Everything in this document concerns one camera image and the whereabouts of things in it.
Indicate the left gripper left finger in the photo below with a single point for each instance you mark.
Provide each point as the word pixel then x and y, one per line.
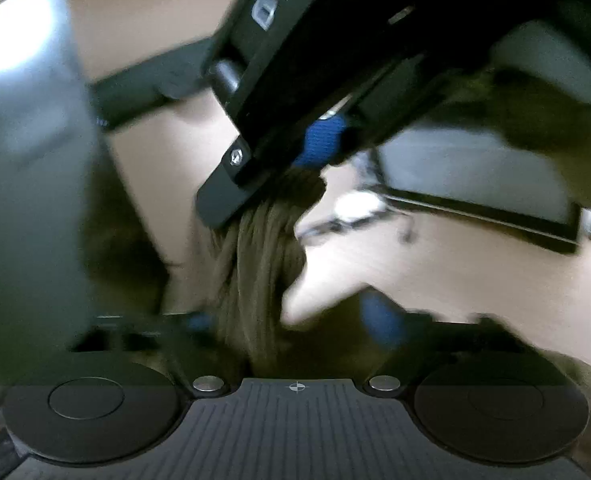
pixel 118 390

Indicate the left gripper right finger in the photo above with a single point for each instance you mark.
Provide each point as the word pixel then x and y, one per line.
pixel 474 388

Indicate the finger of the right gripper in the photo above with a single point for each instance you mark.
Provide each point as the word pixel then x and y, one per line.
pixel 331 140
pixel 225 185

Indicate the brown polka dot sweater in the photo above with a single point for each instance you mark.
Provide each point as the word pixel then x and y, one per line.
pixel 245 267

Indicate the white computer tower case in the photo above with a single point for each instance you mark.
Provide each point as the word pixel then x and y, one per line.
pixel 486 154

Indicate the black power strip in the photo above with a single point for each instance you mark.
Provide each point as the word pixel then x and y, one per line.
pixel 171 76

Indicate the black computer monitor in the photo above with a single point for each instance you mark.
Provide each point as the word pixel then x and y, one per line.
pixel 72 245

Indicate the white cable connector bundle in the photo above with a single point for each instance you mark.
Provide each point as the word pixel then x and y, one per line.
pixel 355 210

